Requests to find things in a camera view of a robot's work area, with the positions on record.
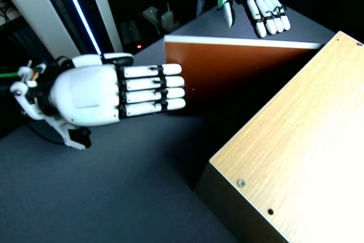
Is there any cabinet door with white edge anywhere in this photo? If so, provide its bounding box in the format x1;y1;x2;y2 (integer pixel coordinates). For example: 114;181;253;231
164;34;326;118

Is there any light wooden cabinet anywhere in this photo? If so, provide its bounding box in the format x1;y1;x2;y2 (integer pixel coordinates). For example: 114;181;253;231
194;30;364;243

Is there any black box with red light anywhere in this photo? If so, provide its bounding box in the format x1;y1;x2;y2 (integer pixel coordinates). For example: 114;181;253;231
118;19;143;52

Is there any glowing white LED strip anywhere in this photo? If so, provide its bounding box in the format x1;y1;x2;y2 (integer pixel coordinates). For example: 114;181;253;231
58;0;104;56

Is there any tall white power adapter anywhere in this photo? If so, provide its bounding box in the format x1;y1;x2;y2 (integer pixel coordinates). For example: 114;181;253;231
160;2;180;32

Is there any grey table cloth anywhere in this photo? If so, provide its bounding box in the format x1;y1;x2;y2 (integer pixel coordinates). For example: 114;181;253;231
0;3;337;243

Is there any white column stand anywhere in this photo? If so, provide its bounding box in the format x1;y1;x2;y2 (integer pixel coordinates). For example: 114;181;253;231
0;0;126;62

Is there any square white power adapter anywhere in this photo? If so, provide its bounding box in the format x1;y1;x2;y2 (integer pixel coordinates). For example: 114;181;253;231
142;6;160;27

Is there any blue and white cable plug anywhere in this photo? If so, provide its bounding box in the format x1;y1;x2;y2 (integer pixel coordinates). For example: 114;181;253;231
195;0;206;17

